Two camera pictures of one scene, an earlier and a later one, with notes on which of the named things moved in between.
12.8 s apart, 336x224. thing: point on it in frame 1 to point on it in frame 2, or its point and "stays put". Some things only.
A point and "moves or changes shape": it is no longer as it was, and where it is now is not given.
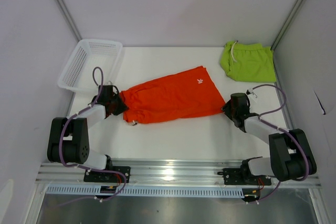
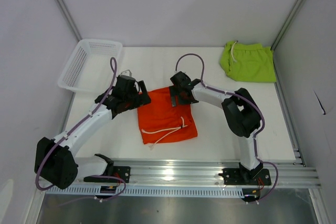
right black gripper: (226, 109) to (175, 92)
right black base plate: (241, 176) stays put
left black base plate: (108, 177) stays put
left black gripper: (123, 108) to (139, 101)
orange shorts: (188, 94) moves or changes shape
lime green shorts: (250, 62) stays put
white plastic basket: (90, 54) stays put
